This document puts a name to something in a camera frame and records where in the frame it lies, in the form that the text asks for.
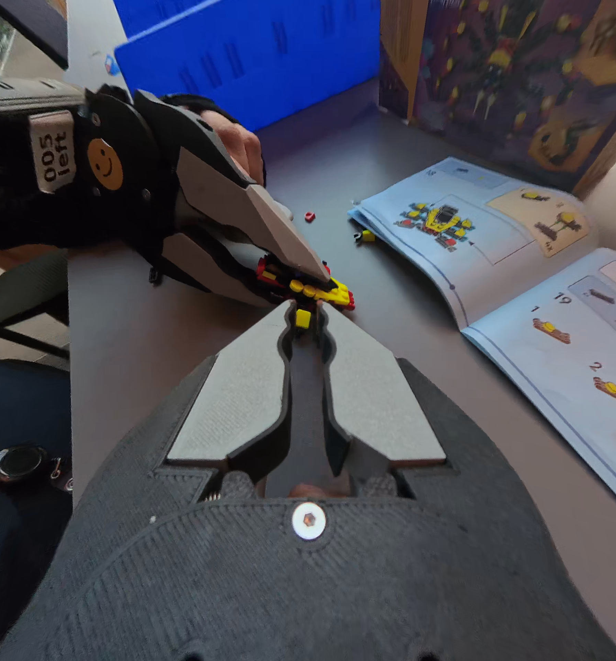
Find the person's lap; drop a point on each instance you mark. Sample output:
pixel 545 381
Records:
pixel 18 403

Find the person's left hand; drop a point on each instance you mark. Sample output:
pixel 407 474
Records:
pixel 240 147

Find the purple lego box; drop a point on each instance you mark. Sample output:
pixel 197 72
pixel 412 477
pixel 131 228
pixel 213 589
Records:
pixel 494 77

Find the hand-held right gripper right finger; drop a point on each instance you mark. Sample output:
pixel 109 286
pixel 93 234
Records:
pixel 380 408

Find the dark board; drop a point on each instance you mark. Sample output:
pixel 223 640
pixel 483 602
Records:
pixel 34 26

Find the small blue red sticker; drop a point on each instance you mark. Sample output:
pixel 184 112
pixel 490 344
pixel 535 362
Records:
pixel 112 65

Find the small yellow black lego piece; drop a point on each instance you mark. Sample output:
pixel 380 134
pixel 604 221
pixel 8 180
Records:
pixel 367 236
pixel 302 319

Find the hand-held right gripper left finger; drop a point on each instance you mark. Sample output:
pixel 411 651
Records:
pixel 235 403

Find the yellow black lego spider model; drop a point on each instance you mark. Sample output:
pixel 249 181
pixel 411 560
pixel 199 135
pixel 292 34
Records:
pixel 318 294

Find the blue plastic bin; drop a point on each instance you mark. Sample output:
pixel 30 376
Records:
pixel 266 62

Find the black chair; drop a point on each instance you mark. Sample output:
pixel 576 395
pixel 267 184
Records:
pixel 23 289

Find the light blue instruction booklet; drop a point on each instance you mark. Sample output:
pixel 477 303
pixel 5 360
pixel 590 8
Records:
pixel 494 248

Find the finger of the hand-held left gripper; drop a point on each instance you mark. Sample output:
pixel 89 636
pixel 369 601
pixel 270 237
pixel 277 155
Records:
pixel 235 206
pixel 199 263

